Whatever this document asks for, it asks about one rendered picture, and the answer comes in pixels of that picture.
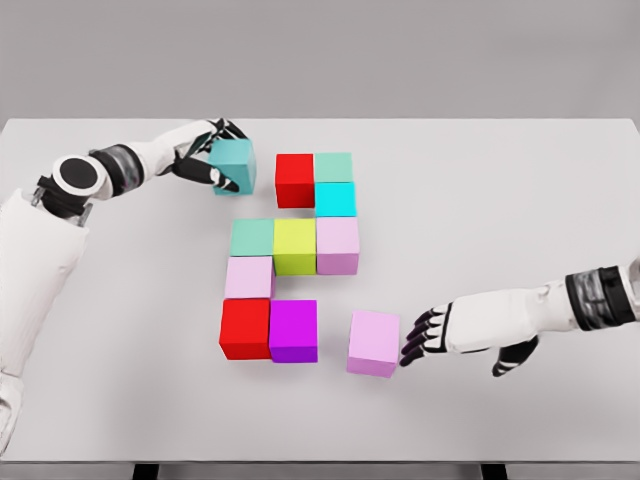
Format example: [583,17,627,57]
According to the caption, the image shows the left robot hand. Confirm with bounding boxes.
[169,117,250,193]

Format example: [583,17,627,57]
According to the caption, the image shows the purple cube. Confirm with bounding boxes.
[268,299,320,364]

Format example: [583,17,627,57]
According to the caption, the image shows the teal cube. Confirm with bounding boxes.
[207,138,258,196]

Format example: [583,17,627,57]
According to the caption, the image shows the red cube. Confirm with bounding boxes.
[275,153,317,210]
[218,298,273,362]

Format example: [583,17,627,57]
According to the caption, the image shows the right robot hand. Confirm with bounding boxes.
[398,293,540,379]

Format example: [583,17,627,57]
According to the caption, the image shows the mint green cube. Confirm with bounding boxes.
[229,218,276,258]
[313,152,354,184]

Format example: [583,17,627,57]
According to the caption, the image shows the yellow-green cube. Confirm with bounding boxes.
[272,218,318,277]

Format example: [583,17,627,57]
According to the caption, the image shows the cyan cube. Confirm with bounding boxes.
[314,181,358,219]

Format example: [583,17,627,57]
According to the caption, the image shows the light pink cube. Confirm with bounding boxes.
[346,309,402,378]
[223,255,277,301]
[315,216,361,276]

